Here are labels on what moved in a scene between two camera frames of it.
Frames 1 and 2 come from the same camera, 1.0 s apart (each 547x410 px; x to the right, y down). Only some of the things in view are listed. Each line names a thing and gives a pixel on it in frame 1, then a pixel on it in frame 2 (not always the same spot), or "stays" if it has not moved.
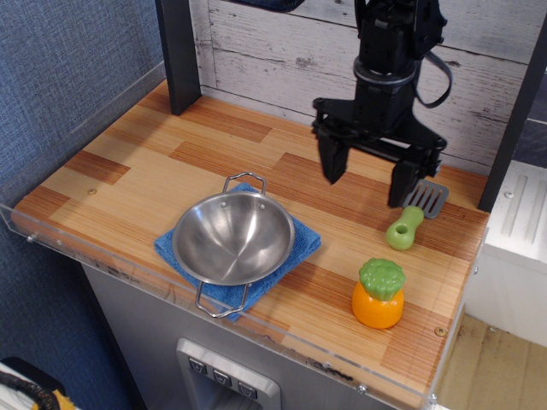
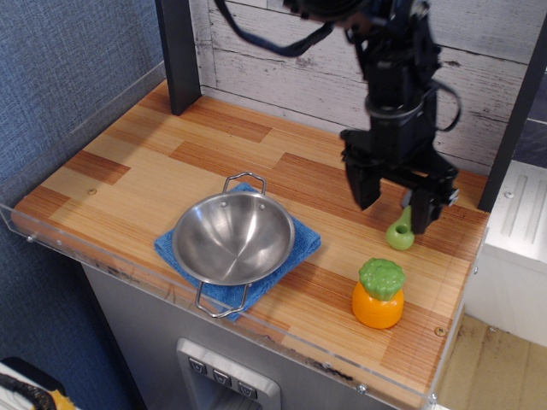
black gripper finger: x=334 y=155 -> x=365 y=184
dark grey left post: x=175 y=23 stays
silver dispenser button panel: x=209 y=381 stays
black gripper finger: x=405 y=175 -> x=425 y=207
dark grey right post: x=520 y=119 stays
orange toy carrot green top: x=377 y=301 stays
